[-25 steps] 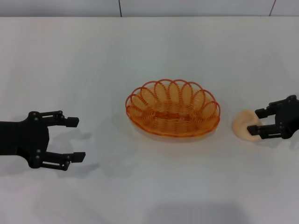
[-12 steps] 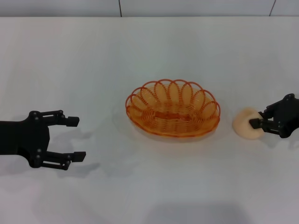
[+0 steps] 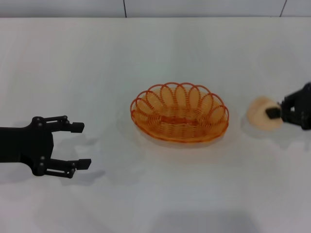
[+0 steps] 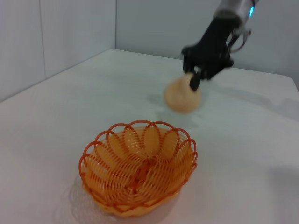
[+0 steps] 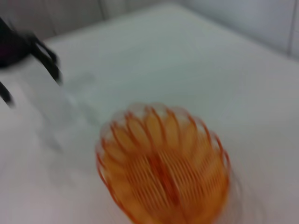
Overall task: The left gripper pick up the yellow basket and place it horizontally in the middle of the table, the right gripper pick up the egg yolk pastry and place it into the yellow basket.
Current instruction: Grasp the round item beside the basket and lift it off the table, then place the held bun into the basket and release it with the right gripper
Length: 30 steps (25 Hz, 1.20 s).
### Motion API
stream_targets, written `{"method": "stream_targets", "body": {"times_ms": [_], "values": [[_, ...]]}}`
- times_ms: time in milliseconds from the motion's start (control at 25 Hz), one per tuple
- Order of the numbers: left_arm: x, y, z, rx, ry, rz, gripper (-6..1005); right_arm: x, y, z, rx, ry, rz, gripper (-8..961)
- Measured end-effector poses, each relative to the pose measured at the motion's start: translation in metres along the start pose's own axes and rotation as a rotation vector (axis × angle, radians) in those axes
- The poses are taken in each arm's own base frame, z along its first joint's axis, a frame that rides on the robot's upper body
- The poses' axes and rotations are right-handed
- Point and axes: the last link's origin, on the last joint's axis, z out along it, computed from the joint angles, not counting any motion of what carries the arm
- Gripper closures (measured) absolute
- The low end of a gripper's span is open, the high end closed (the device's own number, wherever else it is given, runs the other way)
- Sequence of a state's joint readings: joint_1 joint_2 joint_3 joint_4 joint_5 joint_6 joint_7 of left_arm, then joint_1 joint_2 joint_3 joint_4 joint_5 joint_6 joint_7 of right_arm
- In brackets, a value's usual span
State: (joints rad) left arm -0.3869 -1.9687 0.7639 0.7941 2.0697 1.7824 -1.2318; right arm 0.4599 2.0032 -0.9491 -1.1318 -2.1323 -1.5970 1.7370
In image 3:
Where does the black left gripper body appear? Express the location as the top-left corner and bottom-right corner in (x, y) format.
(0, 116), (55, 177)

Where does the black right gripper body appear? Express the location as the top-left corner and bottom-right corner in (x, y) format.
(294, 82), (311, 131)

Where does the beige round bread bun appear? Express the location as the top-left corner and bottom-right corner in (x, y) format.
(246, 96), (283, 133)

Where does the orange woven wire basket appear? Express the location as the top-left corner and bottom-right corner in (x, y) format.
(130, 82), (230, 144)

